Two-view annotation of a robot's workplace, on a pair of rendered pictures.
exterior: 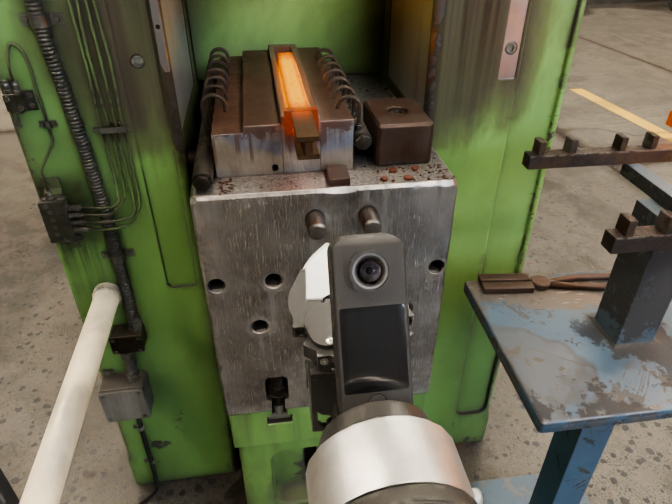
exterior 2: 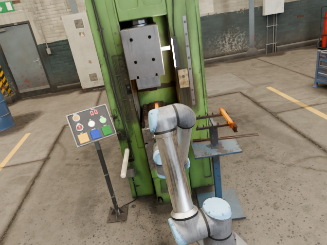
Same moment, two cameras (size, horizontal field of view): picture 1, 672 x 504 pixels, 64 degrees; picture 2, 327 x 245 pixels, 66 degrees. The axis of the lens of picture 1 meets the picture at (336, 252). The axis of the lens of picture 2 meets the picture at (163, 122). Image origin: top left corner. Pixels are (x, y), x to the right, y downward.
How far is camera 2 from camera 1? 154 cm
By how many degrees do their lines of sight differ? 13
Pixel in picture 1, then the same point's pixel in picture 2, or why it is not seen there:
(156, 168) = (135, 126)
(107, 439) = (124, 190)
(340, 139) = not seen: hidden behind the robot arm
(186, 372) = (142, 166)
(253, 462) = (156, 182)
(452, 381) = (200, 167)
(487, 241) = (199, 134)
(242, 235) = (150, 134)
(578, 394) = (202, 153)
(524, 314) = (198, 144)
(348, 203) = not seen: hidden behind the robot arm
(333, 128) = not seen: hidden behind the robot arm
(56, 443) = (124, 167)
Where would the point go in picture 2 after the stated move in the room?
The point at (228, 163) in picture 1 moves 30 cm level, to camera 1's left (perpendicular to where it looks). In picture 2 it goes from (147, 124) to (116, 127)
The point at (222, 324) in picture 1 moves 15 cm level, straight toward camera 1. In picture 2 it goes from (148, 150) to (150, 159)
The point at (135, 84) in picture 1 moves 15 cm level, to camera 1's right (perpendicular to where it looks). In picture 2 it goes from (132, 113) to (147, 111)
